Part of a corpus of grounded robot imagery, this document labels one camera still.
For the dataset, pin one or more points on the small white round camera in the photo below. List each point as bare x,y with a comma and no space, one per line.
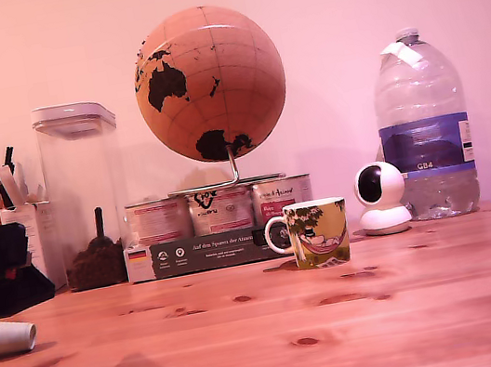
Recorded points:
380,198

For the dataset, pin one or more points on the dark flat printed box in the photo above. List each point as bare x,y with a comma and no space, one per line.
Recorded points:
210,251

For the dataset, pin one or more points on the cork globe on metal stand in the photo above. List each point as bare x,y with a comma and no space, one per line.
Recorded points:
218,79

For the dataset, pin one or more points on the white cardboard box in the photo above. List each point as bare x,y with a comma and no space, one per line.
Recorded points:
44,236

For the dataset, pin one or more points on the large clear water bottle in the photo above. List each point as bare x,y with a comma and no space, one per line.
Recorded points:
419,93

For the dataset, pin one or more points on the pale coffee capsule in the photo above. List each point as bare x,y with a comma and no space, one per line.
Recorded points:
5,337

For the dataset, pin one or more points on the thin black stick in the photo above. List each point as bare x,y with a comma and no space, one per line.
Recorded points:
8,159

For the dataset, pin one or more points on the illustrated green coffee mug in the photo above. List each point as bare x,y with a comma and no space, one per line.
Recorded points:
319,232

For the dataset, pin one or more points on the silver tin with red label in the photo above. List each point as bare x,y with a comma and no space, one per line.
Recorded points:
282,193

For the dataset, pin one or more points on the dark scoop with grounds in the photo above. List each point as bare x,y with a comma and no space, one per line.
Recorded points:
96,265

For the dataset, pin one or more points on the silver tin with pink label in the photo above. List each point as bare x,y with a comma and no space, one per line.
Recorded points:
157,221

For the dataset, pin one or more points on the silver tin with black logo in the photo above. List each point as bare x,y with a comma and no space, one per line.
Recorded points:
222,211

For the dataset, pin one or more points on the clear square lidded container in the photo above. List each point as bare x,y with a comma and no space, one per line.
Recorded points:
83,173

